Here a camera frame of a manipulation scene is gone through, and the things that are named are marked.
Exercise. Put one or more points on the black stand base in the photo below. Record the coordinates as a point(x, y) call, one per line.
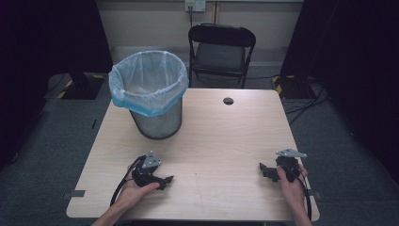
point(80, 86)
point(291, 88)

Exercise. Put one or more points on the white wall socket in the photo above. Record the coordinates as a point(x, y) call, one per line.
point(194, 5)

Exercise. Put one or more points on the metal mesh waste bin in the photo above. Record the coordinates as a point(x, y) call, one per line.
point(160, 124)

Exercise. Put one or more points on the black tape strip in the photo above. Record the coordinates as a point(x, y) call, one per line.
point(316, 194)
point(75, 193)

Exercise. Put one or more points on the person's left hand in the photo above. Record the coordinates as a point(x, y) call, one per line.
point(133, 194)

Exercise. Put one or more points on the translucent blue bin liner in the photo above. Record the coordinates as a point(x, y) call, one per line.
point(147, 81)

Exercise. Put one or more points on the black folding chair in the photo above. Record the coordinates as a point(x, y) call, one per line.
point(221, 53)

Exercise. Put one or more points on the black curtain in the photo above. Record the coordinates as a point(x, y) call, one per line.
point(354, 47)
point(37, 47)

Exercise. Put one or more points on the person's right hand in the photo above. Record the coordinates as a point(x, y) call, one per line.
point(291, 191)

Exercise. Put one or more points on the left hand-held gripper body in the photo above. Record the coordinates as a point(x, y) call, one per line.
point(144, 174)

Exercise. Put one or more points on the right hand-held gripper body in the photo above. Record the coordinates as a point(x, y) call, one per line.
point(289, 166)

